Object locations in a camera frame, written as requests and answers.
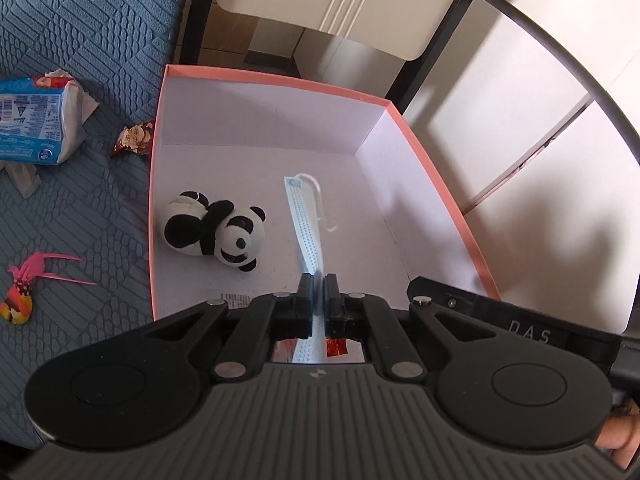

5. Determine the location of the pink yellow bird toy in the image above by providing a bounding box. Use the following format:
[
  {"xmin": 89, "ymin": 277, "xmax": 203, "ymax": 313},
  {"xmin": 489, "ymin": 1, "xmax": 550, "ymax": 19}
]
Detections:
[{"xmin": 1, "ymin": 252, "xmax": 93, "ymax": 325}]

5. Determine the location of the white face mask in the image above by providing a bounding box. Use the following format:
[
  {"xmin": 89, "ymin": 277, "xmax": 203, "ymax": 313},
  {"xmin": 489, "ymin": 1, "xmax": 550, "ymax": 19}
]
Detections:
[{"xmin": 284, "ymin": 174, "xmax": 337, "ymax": 364}]

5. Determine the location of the blue quilted seat cushion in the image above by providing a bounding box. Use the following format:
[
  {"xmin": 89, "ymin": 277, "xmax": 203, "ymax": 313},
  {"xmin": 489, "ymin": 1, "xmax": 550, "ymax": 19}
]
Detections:
[{"xmin": 1, "ymin": 0, "xmax": 184, "ymax": 448}]

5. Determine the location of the blue tissue pack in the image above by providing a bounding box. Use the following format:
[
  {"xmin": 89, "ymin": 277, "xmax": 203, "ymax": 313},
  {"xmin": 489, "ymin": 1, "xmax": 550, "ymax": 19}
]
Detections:
[{"xmin": 0, "ymin": 72, "xmax": 99, "ymax": 166}]

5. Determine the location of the pink cardboard box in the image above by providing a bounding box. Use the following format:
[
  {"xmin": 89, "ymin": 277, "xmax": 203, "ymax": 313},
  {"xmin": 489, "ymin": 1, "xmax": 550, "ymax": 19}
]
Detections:
[{"xmin": 149, "ymin": 65, "xmax": 498, "ymax": 318}]

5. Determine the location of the shiny red foil candy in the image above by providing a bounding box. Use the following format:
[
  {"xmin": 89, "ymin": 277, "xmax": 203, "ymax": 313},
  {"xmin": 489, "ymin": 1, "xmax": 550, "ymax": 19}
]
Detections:
[{"xmin": 326, "ymin": 338, "xmax": 348, "ymax": 358}]

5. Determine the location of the red candy wrapper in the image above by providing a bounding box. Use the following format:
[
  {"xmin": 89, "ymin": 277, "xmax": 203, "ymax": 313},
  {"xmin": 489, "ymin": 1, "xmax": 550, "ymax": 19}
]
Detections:
[{"xmin": 111, "ymin": 120, "xmax": 155, "ymax": 156}]

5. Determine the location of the grey curved metal tube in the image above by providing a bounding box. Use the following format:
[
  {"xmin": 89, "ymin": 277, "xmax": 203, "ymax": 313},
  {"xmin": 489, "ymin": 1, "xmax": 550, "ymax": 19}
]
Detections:
[{"xmin": 484, "ymin": 0, "xmax": 640, "ymax": 162}]

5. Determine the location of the white tissue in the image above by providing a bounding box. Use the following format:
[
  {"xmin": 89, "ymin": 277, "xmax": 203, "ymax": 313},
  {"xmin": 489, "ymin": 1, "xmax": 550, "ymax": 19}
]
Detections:
[{"xmin": 1, "ymin": 81, "xmax": 99, "ymax": 198}]

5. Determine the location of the person right hand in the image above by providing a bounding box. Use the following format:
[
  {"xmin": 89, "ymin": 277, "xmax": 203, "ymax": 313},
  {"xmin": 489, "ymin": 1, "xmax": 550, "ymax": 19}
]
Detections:
[{"xmin": 596, "ymin": 402, "xmax": 640, "ymax": 469}]

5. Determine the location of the panda plush toy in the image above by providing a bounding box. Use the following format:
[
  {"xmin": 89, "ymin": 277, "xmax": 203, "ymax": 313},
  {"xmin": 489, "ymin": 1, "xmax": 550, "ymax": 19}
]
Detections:
[{"xmin": 160, "ymin": 191, "xmax": 267, "ymax": 273}]

